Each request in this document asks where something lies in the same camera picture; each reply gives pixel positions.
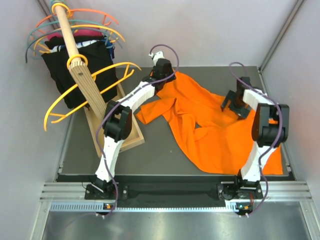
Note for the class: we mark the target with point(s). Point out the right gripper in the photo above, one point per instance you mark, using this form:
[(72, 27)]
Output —
[(243, 113)]

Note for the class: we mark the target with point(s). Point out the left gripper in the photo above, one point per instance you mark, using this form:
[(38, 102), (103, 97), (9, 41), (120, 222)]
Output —
[(170, 72)]

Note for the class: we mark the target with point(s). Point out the orange trousers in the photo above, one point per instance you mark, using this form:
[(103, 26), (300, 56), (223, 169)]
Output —
[(214, 140)]

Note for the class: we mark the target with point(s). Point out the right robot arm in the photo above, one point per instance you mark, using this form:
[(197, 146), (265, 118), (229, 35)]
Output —
[(270, 128)]

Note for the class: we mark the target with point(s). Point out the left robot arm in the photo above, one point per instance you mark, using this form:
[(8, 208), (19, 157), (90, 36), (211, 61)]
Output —
[(103, 184)]

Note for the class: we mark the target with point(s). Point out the orange hanger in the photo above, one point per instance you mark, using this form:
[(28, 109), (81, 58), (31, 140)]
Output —
[(80, 15)]

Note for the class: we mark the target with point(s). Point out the blue hanging garment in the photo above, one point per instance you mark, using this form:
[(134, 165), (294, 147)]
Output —
[(110, 46)]

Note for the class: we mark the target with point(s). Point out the black hanging garment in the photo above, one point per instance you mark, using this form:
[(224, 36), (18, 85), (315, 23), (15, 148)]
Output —
[(99, 63)]

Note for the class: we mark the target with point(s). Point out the wooden rack base tray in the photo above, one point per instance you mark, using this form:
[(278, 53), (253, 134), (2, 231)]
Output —
[(119, 126)]

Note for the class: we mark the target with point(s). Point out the pink hanging garment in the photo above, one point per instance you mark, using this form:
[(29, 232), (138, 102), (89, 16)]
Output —
[(77, 33)]

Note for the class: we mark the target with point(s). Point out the wooden rack pole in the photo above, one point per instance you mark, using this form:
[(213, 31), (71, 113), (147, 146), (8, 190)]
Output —
[(80, 73)]

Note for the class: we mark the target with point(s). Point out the corner aluminium profile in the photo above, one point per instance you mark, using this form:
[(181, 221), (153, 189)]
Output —
[(282, 33)]

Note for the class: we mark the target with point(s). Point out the aluminium frame rail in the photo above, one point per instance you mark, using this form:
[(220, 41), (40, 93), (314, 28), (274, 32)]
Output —
[(177, 210)]

